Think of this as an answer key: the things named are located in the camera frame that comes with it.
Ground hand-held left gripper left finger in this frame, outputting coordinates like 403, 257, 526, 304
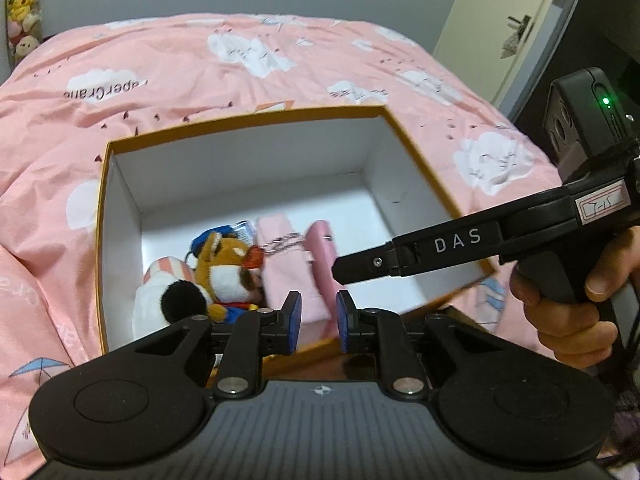
131, 290, 303, 397

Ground pink printed blanket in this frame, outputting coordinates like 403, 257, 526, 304
0, 12, 568, 466

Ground tiger plush toy blue hat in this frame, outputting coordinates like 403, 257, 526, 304
187, 230, 266, 323

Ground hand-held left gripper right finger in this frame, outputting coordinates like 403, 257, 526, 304
336, 289, 507, 397

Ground pink fabric pouch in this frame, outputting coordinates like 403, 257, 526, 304
255, 212, 333, 322

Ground black door handle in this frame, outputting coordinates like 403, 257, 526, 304
501, 14, 532, 53

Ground pink glasses case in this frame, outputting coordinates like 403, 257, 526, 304
306, 220, 346, 306

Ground person's right hand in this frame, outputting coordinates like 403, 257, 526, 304
510, 226, 640, 377

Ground white plush toy black ear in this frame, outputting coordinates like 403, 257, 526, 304
131, 256, 217, 341

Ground orange cardboard box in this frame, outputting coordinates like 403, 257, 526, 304
95, 105, 496, 358

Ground dark patterned clothing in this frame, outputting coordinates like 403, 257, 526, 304
597, 375, 640, 461

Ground cream door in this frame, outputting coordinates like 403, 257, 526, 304
432, 0, 566, 111

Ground pile of plush toys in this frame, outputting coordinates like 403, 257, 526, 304
2, 0, 46, 58

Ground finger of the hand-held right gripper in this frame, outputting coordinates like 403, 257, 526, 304
331, 241, 401, 287

